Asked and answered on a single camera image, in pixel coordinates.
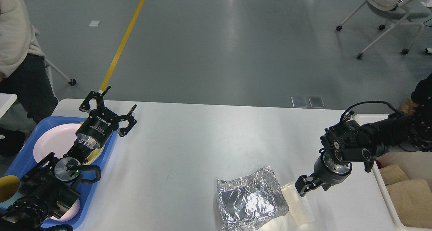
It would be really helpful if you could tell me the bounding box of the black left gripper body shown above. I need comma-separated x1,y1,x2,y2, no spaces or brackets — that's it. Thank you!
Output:
76,113,118,149

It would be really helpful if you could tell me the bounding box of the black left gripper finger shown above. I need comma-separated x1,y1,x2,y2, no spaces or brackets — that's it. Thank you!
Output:
115,105,138,137
79,86,112,117

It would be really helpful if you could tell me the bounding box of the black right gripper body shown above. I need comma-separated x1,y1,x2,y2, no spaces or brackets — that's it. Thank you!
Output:
311,152,352,191

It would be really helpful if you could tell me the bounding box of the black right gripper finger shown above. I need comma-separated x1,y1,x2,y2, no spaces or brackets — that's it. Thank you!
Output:
294,175,321,197

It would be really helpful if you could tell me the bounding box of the white paper cup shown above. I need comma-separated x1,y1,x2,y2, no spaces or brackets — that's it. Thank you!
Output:
258,183,315,231

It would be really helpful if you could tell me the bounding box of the pink plate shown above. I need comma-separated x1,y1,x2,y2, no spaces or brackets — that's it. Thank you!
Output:
33,123,81,162

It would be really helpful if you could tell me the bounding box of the large foil sheet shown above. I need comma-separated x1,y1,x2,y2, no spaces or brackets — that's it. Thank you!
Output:
216,166,289,231

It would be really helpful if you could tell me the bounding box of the brown paper bag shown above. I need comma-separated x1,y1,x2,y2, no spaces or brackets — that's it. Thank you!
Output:
386,178,432,229

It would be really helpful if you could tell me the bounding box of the pink ribbed mug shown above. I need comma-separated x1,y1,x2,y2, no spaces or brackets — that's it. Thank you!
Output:
50,199,81,222

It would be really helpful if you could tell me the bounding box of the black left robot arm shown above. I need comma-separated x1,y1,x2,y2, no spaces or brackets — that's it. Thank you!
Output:
1,86,137,231

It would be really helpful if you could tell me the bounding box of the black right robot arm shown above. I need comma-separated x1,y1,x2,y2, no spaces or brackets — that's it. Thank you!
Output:
295,99,432,197

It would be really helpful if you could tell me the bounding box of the yellow plate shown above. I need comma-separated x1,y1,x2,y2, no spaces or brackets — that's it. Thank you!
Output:
76,121,106,166

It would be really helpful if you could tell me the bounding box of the brown bag inside bin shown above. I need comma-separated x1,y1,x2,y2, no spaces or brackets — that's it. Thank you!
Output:
379,164,409,185

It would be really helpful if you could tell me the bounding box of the person in cream sweater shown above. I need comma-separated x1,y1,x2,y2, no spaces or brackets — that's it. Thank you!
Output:
0,0,58,157

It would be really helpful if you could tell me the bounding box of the white plastic bin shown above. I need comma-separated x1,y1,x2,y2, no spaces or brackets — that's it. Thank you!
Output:
353,114,432,231

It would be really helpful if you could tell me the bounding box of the teal mug yellow inside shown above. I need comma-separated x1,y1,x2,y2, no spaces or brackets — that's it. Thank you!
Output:
0,175,23,209

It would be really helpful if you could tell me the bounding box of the person in black trousers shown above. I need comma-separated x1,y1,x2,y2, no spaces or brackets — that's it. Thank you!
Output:
400,73,432,114

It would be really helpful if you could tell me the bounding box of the white rolling office chair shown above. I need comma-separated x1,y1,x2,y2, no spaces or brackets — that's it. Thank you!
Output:
336,0,431,59

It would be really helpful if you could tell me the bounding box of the white chair frame left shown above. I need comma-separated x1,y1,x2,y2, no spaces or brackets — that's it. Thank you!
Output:
34,29,76,100

